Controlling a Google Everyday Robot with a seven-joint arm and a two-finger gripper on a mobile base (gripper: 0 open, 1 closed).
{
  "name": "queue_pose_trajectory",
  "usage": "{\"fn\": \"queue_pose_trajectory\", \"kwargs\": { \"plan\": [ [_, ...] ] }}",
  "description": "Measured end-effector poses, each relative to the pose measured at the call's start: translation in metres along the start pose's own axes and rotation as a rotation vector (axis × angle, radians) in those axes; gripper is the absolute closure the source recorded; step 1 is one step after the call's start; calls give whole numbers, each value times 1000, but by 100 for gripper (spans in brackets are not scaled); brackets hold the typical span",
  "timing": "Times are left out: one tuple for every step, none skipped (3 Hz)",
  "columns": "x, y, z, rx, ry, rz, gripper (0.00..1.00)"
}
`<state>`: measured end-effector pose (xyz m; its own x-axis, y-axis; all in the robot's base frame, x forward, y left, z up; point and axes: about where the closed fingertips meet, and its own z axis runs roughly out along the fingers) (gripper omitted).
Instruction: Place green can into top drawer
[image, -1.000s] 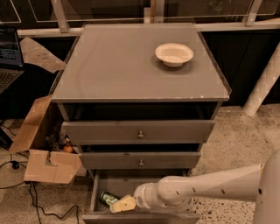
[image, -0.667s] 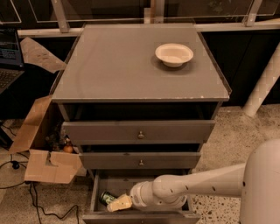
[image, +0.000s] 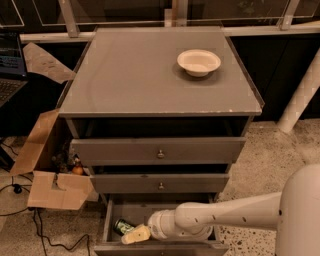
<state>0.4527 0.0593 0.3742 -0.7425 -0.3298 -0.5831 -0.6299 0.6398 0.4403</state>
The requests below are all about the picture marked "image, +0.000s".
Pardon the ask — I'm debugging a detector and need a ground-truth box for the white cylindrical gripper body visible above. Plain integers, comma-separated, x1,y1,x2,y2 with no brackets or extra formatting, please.
147,210,213,241

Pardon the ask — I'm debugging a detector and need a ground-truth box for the brass drawer knob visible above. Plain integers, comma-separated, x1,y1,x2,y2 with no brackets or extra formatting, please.
157,149,165,159
158,182,165,191

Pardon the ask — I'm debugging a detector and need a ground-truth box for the grey drawer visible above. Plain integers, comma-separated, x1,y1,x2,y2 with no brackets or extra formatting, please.
94,193,229,256
70,117,248,167
91,164,229,194

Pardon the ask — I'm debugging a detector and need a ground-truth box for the orange fruit in box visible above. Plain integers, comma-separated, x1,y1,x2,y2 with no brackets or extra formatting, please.
72,166,84,175

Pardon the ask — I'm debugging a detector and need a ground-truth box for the black laptop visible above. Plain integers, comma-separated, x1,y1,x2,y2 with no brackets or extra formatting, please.
0,30,28,107

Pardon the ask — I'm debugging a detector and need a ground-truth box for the brass top drawer knob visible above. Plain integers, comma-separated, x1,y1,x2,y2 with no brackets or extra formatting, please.
157,149,165,159

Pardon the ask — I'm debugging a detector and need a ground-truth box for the grey middle drawer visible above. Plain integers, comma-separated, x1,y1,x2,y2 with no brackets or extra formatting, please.
91,164,229,194

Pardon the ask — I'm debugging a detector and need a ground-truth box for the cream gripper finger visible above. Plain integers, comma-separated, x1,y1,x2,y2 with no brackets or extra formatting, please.
121,224,151,245

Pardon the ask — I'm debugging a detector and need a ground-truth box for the open cardboard box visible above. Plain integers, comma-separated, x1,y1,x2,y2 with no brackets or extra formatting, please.
10,109,99,210

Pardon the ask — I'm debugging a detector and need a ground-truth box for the green soda can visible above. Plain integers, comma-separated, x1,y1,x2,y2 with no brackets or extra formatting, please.
113,219,134,236

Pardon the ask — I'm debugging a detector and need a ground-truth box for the grey bottom drawer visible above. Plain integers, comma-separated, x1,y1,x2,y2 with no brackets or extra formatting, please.
94,193,229,256

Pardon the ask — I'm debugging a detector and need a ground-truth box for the black floor cable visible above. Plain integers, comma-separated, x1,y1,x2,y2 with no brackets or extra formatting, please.
0,139,92,256

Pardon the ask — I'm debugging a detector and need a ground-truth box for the grey top drawer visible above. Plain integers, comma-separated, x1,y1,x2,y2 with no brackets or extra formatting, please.
70,117,248,167

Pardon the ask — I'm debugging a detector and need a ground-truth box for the brass middle drawer knob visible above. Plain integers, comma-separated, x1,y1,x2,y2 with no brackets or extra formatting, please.
158,182,165,191

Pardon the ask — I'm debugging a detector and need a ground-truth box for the grey drawer cabinet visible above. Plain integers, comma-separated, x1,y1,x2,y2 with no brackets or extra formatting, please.
57,26,266,256

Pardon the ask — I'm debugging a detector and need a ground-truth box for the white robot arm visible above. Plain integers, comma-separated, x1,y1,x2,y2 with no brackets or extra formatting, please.
121,164,320,256

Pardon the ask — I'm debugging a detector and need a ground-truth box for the white paper bowl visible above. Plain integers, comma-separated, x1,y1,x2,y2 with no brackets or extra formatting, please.
177,49,221,77

